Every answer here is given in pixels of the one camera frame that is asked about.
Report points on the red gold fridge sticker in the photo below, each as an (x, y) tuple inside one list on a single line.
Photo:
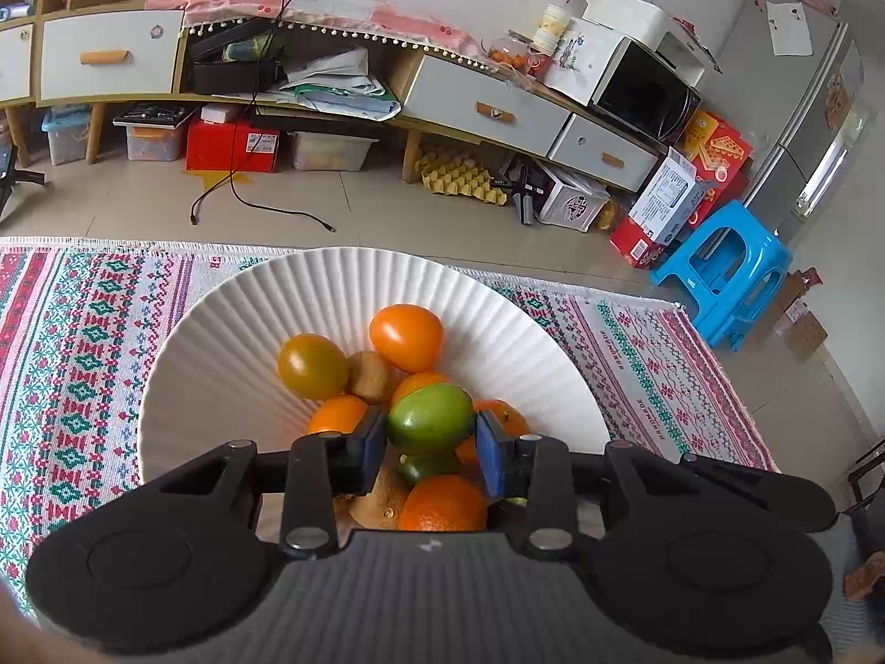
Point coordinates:
[(836, 97)]

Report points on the silver refrigerator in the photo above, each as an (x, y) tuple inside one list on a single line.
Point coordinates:
[(774, 117)]

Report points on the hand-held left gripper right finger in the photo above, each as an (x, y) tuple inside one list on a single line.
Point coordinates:
[(489, 456)]

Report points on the blue white carton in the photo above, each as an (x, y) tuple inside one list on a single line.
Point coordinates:
[(667, 193)]

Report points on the white cup stack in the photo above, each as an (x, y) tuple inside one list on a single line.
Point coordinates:
[(550, 27)]

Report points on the small white box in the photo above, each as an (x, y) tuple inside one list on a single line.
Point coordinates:
[(220, 113)]

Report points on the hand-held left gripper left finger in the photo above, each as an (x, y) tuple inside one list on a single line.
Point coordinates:
[(373, 446)]

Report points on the blue plastic stool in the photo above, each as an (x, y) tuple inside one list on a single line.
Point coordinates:
[(750, 235)]

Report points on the white printer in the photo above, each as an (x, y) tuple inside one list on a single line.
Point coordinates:
[(681, 55)]

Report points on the white paper note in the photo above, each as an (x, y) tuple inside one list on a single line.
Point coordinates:
[(788, 27)]

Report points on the pile of white bags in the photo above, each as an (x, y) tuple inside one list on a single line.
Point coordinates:
[(332, 86)]

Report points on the patterned woven mat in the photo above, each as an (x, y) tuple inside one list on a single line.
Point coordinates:
[(83, 332)]

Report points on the clear storage bin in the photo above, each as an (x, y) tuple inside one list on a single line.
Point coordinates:
[(332, 152)]

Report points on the black tool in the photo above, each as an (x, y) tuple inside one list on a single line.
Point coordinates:
[(525, 207)]

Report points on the red yellow carton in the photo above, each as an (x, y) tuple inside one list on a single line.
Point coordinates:
[(719, 145)]

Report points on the dark green round fruit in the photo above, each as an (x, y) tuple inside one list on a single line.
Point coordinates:
[(423, 469)]

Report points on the white box appliance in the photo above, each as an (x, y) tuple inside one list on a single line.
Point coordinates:
[(622, 10)]

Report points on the smooth orange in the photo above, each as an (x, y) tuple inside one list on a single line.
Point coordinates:
[(415, 384), (470, 451), (406, 337), (335, 416)]

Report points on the brown kiwi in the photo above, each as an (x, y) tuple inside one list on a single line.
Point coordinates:
[(370, 377), (379, 501)]

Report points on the yellow paper sheet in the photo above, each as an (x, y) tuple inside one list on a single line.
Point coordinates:
[(200, 174)]

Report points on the white patterned basket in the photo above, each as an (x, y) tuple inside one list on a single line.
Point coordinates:
[(574, 204)]

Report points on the red box white label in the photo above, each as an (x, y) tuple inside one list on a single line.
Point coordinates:
[(228, 145)]

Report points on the yellow-green citrus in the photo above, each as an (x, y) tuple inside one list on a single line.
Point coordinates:
[(312, 365)]

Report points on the clear bin black lid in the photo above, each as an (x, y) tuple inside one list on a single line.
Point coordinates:
[(155, 142)]

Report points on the light green round fruit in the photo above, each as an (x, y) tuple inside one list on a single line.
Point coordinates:
[(430, 416)]

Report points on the white ribbed plate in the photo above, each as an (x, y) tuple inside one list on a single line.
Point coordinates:
[(228, 332)]

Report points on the black white microwave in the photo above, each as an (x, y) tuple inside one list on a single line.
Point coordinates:
[(643, 93)]

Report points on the red printed cup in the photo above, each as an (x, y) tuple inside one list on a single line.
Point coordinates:
[(541, 69)]

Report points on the clear bin blue lid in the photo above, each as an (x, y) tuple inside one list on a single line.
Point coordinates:
[(66, 138)]

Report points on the pink fringed cloth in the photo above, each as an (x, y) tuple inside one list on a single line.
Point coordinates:
[(221, 0)]

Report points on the yellow egg tray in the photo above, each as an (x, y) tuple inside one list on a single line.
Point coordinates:
[(456, 176)]

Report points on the black case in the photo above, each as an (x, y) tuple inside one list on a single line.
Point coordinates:
[(231, 76)]

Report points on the dimpled tangerine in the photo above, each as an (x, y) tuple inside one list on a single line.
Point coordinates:
[(442, 505), (508, 418)]

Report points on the black floor device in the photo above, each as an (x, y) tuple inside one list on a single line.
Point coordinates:
[(14, 173)]

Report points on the brown cardboard piece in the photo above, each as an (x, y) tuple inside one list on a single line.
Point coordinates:
[(805, 332)]

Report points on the long wooden cabinet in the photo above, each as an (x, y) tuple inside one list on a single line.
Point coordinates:
[(401, 83)]

